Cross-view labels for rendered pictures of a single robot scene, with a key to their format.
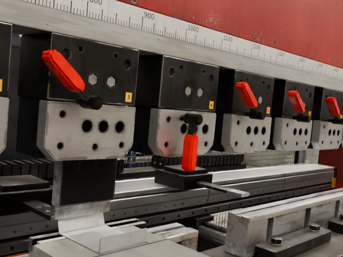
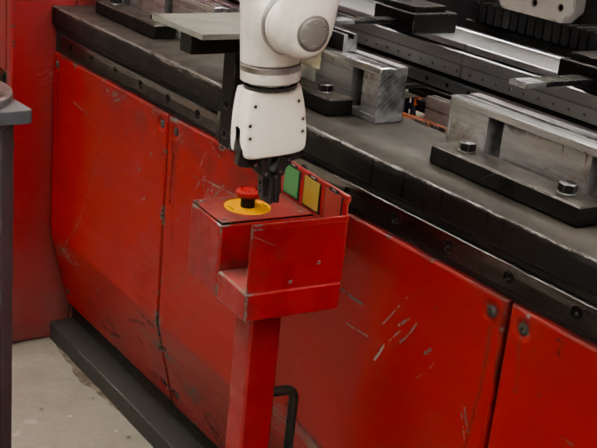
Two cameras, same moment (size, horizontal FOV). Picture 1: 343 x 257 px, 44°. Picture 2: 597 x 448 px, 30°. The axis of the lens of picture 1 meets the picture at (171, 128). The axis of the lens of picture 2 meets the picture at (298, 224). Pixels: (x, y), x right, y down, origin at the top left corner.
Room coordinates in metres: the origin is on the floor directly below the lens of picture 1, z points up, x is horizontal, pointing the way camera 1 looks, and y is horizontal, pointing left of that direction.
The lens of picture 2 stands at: (1.03, -1.88, 1.34)
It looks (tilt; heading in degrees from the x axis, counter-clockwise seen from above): 20 degrees down; 101
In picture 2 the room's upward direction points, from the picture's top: 6 degrees clockwise
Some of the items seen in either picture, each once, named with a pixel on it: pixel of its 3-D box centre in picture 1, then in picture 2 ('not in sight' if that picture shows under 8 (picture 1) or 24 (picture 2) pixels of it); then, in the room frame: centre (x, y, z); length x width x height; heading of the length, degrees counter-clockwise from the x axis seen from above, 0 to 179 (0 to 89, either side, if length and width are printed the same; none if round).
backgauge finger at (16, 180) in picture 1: (34, 200); (385, 15); (0.76, 0.24, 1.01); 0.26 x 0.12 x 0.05; 47
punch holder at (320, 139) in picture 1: (318, 118); not in sight; (1.20, -0.41, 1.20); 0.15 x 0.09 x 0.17; 137
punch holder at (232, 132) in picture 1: (237, 111); not in sight; (0.91, -0.14, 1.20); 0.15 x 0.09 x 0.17; 137
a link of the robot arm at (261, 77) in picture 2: not in sight; (271, 71); (0.69, -0.41, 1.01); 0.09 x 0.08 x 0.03; 42
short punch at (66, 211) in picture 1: (85, 185); not in sight; (0.64, 0.12, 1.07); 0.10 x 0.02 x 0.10; 137
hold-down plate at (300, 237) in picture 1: (295, 242); (512, 180); (1.04, -0.34, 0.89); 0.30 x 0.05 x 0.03; 137
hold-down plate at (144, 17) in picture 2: not in sight; (134, 19); (0.17, 0.49, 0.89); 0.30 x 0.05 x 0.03; 137
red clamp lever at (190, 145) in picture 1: (188, 142); not in sight; (0.71, -0.03, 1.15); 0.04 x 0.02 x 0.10; 47
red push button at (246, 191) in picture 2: not in sight; (248, 199); (0.65, -0.31, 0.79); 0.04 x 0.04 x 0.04
